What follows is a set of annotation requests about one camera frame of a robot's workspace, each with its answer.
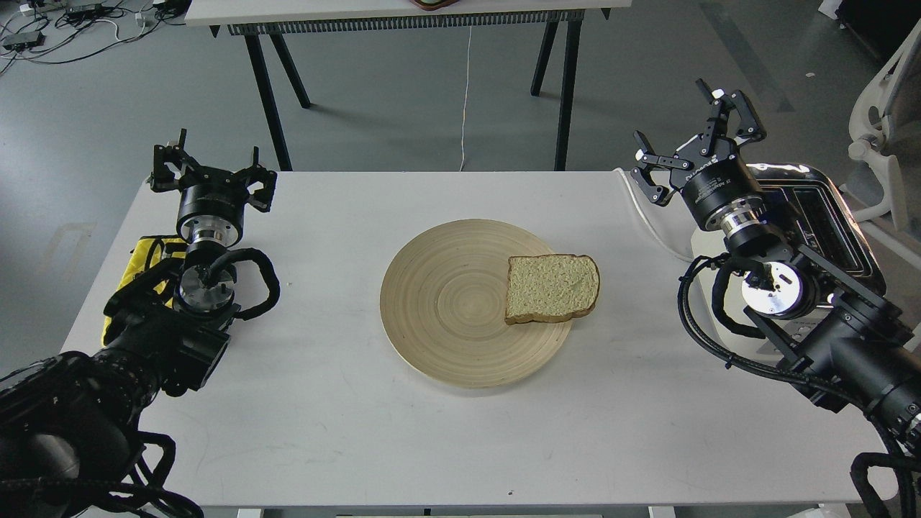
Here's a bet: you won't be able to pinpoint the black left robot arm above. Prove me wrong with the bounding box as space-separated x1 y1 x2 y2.
2 135 281 517

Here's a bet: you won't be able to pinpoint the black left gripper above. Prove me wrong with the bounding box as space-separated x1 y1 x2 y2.
149 129 278 240

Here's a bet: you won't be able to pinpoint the white toaster power cable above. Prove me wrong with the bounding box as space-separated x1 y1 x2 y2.
613 168 694 263

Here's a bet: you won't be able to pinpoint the white background table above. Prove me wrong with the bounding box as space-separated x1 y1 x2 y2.
183 1 631 171

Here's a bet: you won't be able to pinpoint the brown object on background table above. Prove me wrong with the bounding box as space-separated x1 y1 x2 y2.
410 0 457 11

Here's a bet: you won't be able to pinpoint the cream white toaster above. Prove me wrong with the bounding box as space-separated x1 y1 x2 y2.
690 163 887 363

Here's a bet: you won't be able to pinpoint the round bamboo plate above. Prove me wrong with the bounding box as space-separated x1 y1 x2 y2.
379 219 572 389

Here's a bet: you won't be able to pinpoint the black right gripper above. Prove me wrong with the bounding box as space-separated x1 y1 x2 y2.
630 78 768 232

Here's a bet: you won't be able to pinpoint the slice of brown bread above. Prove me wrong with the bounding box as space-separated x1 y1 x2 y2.
504 255 601 325

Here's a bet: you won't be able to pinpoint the white hanging cable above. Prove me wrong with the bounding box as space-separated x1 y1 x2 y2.
459 26 473 173

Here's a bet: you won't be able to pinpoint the yellow cloth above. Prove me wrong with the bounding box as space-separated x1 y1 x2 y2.
101 235 188 348

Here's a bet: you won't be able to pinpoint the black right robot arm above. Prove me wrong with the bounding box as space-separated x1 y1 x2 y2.
630 79 920 517

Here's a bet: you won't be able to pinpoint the white office chair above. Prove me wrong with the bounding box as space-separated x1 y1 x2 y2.
848 22 920 268

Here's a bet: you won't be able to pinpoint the black floor cables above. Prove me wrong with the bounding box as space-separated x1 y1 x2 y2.
0 0 191 78

